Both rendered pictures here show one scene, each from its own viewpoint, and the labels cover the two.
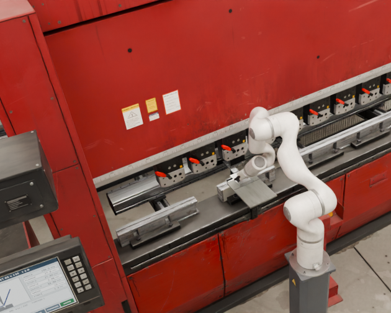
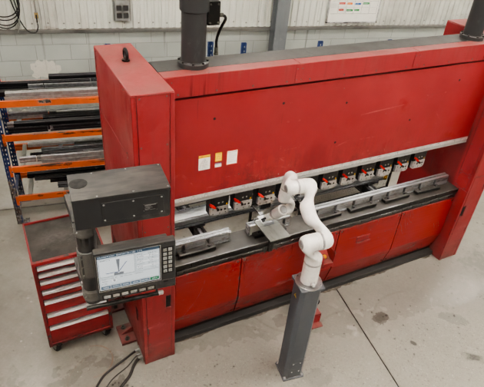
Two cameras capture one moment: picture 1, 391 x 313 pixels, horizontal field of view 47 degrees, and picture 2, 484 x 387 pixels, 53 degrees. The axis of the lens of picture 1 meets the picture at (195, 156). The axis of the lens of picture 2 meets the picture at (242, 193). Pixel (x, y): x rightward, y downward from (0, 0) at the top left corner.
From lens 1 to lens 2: 1.24 m
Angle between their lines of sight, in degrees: 7
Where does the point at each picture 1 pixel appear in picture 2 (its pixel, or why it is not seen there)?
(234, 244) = (251, 269)
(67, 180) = not seen: hidden behind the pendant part
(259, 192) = (278, 232)
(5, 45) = (151, 107)
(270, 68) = (301, 144)
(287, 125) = (309, 187)
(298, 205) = (309, 239)
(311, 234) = (313, 261)
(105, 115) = (187, 159)
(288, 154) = (307, 206)
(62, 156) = not seen: hidden behind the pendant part
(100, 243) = not seen: hidden behind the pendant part
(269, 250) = (274, 279)
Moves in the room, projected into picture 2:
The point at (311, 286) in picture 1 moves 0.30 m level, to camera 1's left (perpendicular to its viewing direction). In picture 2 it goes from (307, 299) to (264, 299)
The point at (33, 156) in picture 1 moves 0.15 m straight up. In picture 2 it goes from (163, 180) to (163, 156)
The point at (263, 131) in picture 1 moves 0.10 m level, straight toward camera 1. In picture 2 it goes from (293, 188) to (293, 196)
